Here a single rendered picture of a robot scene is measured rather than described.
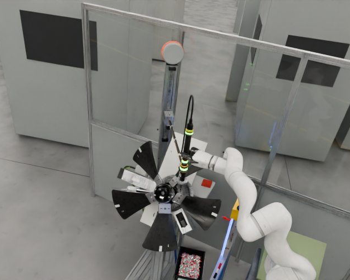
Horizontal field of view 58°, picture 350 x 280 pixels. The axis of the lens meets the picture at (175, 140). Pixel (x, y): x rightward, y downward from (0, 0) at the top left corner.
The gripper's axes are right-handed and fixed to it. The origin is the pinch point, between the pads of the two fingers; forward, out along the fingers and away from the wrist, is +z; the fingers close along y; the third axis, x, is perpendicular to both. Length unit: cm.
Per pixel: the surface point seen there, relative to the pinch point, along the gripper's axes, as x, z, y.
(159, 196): -33.0, 11.0, -7.0
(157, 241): -55, 3, -21
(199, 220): -36.7, -17.6, -8.6
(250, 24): -8, 66, 423
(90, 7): 50, 120, 71
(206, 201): -33.4, -16.2, 4.6
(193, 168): -16.9, -2.6, 10.5
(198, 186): -67, 4, 53
